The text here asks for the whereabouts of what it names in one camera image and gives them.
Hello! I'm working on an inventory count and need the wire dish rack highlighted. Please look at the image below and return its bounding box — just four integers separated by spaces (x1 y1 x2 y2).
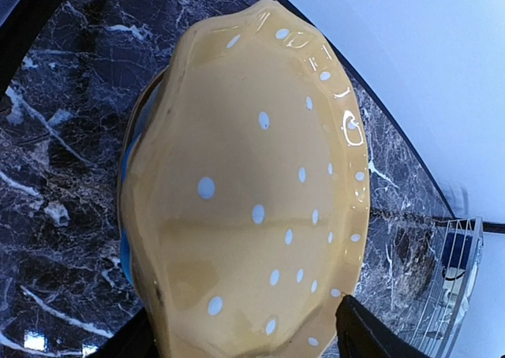
398 217 484 357

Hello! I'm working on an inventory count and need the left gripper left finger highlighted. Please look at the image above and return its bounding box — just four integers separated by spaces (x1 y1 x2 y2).
88 308 158 358

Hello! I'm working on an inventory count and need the cream ribbed mug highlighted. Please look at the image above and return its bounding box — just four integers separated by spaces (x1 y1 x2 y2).
443 263 478 325

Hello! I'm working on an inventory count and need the left black frame post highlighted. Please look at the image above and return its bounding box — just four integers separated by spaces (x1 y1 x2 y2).
1 0 64 93

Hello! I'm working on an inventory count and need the yellow polka dot plate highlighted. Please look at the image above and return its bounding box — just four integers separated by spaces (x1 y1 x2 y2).
125 0 370 357

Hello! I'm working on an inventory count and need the dark blue mug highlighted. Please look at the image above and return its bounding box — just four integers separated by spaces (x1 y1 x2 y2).
442 232 479 282

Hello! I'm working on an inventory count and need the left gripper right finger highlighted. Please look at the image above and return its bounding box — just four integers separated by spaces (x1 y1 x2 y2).
335 295 428 358

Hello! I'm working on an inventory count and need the blue polka dot plate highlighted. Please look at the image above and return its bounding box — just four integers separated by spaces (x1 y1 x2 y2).
118 85 159 296

